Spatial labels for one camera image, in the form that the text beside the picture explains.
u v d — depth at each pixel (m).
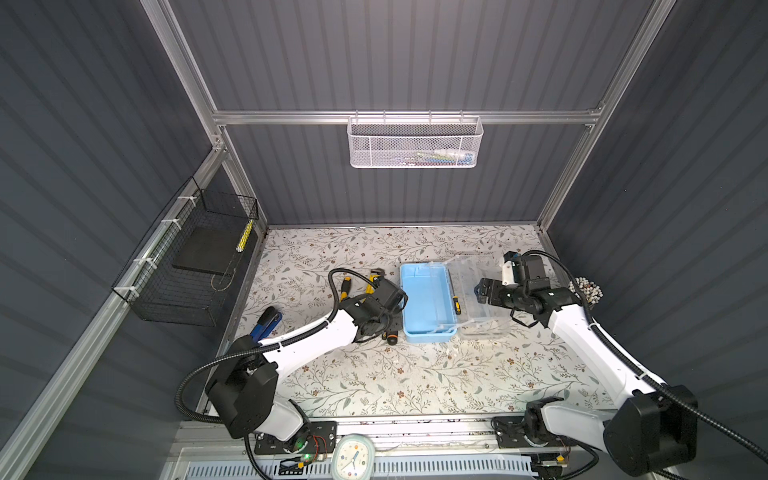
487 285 0.76
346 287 1.01
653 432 0.40
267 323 0.91
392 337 0.88
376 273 1.05
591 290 0.79
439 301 0.97
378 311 0.63
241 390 0.42
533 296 0.61
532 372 0.84
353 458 0.69
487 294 0.75
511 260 0.76
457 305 0.88
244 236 0.80
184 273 0.72
